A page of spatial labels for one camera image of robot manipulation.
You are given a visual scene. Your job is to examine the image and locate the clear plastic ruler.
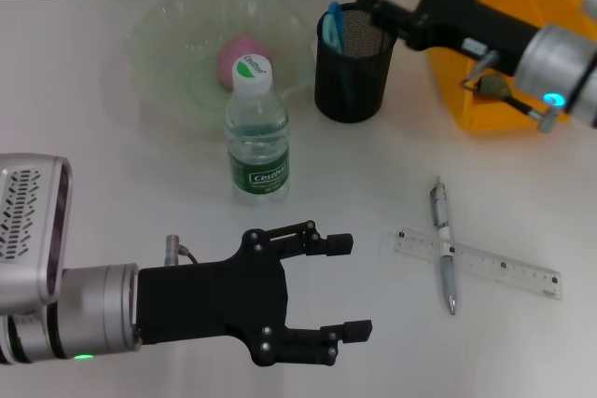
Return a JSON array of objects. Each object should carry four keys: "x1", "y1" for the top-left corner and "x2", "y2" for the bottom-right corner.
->
[{"x1": 391, "y1": 226, "x2": 562, "y2": 300}]

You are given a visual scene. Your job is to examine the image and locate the green glass fruit plate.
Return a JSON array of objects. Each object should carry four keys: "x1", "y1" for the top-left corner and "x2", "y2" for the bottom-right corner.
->
[{"x1": 123, "y1": 0, "x2": 314, "y2": 138}]

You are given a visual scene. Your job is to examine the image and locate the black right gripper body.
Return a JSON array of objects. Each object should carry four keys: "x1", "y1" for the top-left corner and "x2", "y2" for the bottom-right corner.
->
[{"x1": 398, "y1": 0, "x2": 538, "y2": 76}]

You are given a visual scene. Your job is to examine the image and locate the green plastic wrapper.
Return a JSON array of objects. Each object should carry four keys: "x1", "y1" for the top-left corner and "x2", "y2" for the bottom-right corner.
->
[{"x1": 473, "y1": 74, "x2": 512, "y2": 101}]

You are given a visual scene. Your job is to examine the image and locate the black mesh pen holder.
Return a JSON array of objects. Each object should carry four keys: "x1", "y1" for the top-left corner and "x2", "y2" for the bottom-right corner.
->
[{"x1": 313, "y1": 2, "x2": 399, "y2": 124}]

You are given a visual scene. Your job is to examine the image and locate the arm cable with plug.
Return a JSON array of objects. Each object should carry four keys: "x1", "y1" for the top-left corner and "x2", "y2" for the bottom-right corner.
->
[
  {"x1": 165, "y1": 233, "x2": 200, "y2": 268},
  {"x1": 460, "y1": 49, "x2": 561, "y2": 133}
]

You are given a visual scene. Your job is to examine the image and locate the right arm cable with plug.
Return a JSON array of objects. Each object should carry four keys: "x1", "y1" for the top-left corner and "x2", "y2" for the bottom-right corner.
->
[{"x1": 460, "y1": 49, "x2": 561, "y2": 133}]

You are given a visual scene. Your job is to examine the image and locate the left arm cable with plug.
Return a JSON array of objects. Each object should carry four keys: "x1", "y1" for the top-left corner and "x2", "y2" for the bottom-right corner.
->
[{"x1": 165, "y1": 233, "x2": 200, "y2": 268}]

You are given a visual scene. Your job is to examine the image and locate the pink peach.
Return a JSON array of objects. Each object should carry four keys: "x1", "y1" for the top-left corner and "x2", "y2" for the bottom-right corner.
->
[{"x1": 215, "y1": 34, "x2": 271, "y2": 91}]

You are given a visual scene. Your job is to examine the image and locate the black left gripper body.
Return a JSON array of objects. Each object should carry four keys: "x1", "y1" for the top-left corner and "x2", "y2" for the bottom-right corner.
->
[{"x1": 137, "y1": 228, "x2": 289, "y2": 366}]

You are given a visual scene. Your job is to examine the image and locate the clear green-label water bottle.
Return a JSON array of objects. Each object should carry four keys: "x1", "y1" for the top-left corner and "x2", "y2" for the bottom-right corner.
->
[{"x1": 223, "y1": 53, "x2": 291, "y2": 207}]

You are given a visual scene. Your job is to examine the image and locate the blue plastic scissors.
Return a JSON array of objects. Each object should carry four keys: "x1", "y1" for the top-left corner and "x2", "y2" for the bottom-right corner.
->
[{"x1": 322, "y1": 0, "x2": 358, "y2": 103}]

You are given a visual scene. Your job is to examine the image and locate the silver ballpoint pen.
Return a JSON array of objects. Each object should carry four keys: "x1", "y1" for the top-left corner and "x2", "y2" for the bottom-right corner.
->
[{"x1": 428, "y1": 175, "x2": 461, "y2": 316}]

